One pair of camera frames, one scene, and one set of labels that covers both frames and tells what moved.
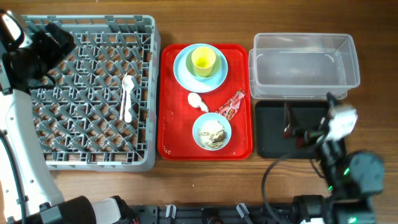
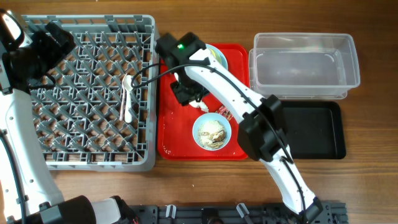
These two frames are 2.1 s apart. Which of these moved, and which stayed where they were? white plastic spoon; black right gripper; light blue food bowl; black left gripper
Moved: black right gripper
Stayed: black left gripper; white plastic spoon; light blue food bowl
